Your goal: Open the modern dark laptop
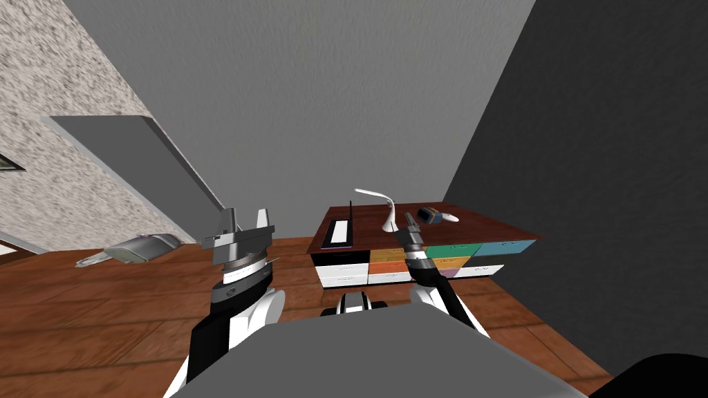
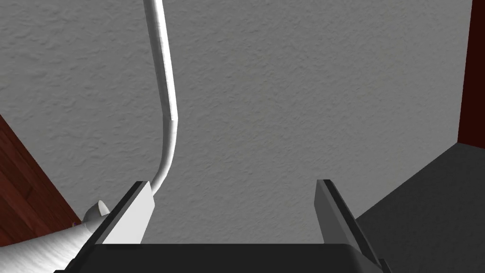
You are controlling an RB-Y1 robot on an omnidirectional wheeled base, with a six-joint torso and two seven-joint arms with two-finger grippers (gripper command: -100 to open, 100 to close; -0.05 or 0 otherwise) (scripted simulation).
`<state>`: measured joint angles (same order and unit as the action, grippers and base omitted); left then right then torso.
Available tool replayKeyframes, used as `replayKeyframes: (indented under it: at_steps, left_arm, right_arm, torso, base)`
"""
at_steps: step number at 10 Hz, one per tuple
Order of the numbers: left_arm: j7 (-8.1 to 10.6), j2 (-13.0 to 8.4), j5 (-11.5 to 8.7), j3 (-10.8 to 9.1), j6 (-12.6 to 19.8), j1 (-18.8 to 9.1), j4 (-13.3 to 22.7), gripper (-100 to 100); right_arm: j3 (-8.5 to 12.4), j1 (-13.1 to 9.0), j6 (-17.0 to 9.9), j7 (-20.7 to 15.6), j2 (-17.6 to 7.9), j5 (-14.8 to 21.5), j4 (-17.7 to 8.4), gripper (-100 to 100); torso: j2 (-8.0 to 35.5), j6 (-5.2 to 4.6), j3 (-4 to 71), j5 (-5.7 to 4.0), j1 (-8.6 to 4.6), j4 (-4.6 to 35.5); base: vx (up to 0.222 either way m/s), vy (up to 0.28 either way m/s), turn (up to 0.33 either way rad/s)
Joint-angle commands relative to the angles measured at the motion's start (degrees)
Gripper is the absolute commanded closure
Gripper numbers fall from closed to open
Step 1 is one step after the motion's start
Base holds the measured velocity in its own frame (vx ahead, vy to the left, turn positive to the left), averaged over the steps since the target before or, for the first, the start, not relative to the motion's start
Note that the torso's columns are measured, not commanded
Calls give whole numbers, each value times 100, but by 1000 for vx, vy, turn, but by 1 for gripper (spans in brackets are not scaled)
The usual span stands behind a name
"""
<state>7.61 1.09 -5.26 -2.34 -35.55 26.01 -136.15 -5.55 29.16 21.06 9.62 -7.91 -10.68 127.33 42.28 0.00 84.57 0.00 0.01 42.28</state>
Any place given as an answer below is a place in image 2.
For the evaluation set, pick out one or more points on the grey textured door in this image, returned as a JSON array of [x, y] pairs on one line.
[[284, 94]]

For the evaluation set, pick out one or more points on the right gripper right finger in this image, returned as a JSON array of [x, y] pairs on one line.
[[333, 220]]

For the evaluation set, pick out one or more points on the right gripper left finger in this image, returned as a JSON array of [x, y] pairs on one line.
[[129, 220]]

